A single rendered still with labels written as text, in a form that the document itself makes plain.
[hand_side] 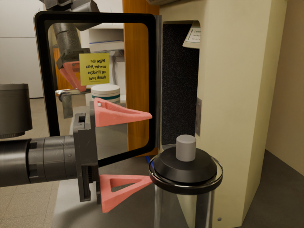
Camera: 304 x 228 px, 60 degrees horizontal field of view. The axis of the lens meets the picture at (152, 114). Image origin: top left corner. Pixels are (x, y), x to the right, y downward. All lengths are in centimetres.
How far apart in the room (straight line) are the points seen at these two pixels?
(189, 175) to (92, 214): 37
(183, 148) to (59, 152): 16
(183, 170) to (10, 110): 22
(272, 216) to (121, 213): 35
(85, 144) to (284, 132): 78
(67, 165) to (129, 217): 34
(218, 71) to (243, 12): 10
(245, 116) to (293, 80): 45
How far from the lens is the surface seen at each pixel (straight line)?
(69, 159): 34
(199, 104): 49
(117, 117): 32
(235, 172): 57
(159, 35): 76
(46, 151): 34
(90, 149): 32
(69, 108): 64
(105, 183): 39
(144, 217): 65
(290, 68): 96
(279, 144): 102
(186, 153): 37
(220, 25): 47
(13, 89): 34
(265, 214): 71
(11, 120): 34
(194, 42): 57
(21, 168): 35
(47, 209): 233
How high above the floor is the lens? 136
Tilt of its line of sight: 19 degrees down
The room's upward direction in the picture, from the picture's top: straight up
